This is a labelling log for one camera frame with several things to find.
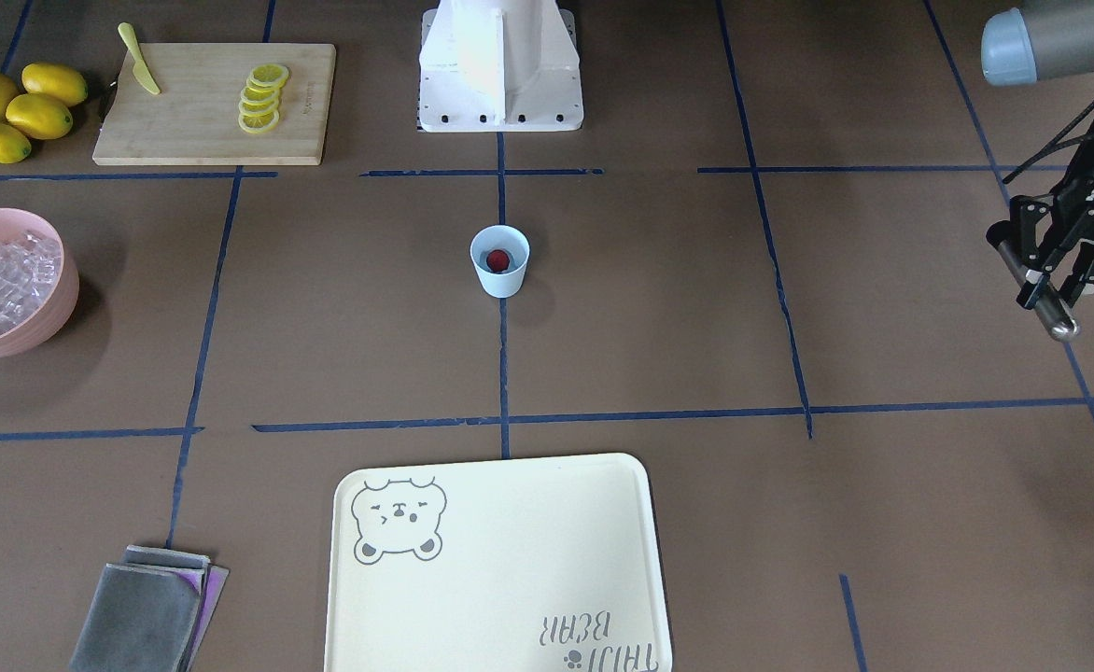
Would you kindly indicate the striped metal muddler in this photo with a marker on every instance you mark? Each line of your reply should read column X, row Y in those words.
column 1054, row 314

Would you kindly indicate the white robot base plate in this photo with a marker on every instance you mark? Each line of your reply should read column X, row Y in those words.
column 499, row 67

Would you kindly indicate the pink bowl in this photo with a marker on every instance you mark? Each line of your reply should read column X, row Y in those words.
column 52, row 316

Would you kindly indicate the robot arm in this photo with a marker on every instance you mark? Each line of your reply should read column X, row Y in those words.
column 1042, row 40

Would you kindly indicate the grey folded cloth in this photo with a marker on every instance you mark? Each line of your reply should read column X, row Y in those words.
column 150, row 611

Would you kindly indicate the lemon slice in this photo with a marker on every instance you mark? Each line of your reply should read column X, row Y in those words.
column 268, row 76
column 259, row 123

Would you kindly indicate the cream bear tray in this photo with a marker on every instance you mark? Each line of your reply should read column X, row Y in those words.
column 533, row 564

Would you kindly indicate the red strawberry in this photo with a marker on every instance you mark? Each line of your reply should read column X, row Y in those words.
column 498, row 260

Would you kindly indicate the pile of clear ice cubes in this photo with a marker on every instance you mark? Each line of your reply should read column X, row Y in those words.
column 30, row 265

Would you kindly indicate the wooden cutting board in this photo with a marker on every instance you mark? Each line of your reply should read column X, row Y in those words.
column 193, row 121

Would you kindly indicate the yellow plastic knife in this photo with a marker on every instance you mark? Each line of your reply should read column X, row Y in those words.
column 140, row 69

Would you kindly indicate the light blue cup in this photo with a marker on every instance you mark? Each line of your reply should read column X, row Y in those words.
column 500, row 285

